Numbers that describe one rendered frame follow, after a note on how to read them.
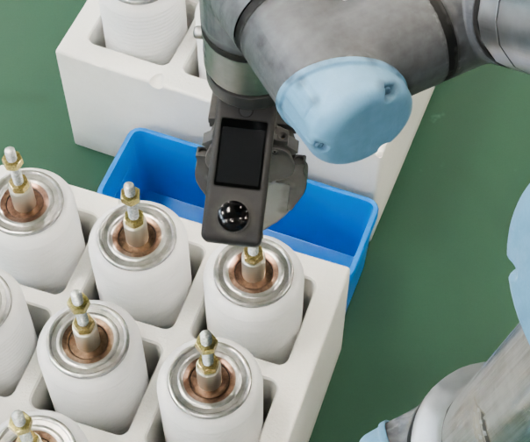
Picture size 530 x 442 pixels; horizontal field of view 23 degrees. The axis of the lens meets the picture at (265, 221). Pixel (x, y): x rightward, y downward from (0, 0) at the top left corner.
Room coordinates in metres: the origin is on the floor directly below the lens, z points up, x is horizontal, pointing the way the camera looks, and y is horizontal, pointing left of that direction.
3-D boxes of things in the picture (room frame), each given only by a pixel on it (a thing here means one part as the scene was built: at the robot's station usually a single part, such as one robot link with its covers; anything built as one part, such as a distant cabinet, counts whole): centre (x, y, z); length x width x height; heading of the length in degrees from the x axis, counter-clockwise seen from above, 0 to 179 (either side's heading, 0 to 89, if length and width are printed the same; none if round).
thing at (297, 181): (0.60, -0.01, 0.42); 0.05 x 0.02 x 0.09; 84
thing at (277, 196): (0.62, -0.01, 0.38); 0.06 x 0.03 x 0.09; 174
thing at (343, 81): (0.53, -0.05, 0.64); 0.11 x 0.11 x 0.08; 28
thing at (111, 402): (0.53, 0.16, 0.16); 0.10 x 0.10 x 0.18
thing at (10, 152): (0.68, 0.23, 0.30); 0.01 x 0.01 x 0.08
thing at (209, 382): (0.49, 0.05, 0.26); 0.02 x 0.02 x 0.03
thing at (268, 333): (0.60, 0.01, 0.16); 0.10 x 0.10 x 0.18
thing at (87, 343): (0.53, 0.16, 0.26); 0.02 x 0.02 x 0.03
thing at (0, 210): (0.68, 0.23, 0.25); 0.08 x 0.08 x 0.01
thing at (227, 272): (0.60, 0.01, 0.25); 0.08 x 0.08 x 0.01
